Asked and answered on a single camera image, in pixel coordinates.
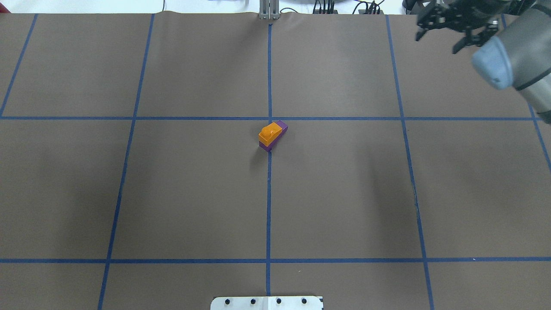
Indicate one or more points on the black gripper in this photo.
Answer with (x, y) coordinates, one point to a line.
(465, 21)

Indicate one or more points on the purple trapezoid toy block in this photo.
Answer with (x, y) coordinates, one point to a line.
(271, 146)

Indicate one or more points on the orange trapezoid toy block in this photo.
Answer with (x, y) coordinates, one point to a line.
(268, 134)

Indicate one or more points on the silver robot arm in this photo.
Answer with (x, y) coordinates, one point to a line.
(519, 57)

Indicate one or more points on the aluminium frame post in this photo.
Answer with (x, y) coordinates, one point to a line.
(269, 10)

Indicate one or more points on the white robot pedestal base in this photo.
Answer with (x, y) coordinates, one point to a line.
(268, 303)

